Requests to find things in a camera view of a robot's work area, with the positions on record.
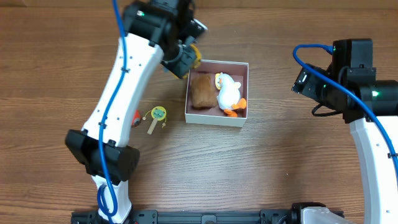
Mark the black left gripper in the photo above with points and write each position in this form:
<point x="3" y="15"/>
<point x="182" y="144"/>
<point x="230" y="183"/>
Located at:
<point x="182" y="66"/>

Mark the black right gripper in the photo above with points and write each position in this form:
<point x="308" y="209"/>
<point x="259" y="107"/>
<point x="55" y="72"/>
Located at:
<point x="306" y="82"/>

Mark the yellow toy truck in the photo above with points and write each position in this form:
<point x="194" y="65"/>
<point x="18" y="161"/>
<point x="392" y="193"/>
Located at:
<point x="195" y="57"/>

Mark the brown plush toy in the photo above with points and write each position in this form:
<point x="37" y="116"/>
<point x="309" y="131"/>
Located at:
<point x="203" y="93"/>

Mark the white plush duck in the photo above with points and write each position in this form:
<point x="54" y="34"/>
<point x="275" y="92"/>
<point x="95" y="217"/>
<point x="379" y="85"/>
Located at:
<point x="229" y="96"/>

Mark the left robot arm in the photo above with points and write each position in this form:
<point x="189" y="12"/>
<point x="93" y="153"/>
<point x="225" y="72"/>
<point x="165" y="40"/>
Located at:
<point x="151" y="33"/>

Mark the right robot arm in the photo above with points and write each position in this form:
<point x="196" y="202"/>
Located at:
<point x="349" y="87"/>

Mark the wooden rattle drum toy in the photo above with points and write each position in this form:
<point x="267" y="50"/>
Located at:
<point x="158" y="113"/>

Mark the white square cardboard box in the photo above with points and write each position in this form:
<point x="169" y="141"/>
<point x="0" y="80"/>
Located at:
<point x="239" y="72"/>

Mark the red toy ball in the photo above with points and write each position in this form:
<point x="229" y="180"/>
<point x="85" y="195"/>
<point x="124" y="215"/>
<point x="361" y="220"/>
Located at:
<point x="136" y="119"/>

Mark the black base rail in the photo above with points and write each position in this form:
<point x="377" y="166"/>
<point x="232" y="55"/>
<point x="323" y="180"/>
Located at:
<point x="261" y="217"/>

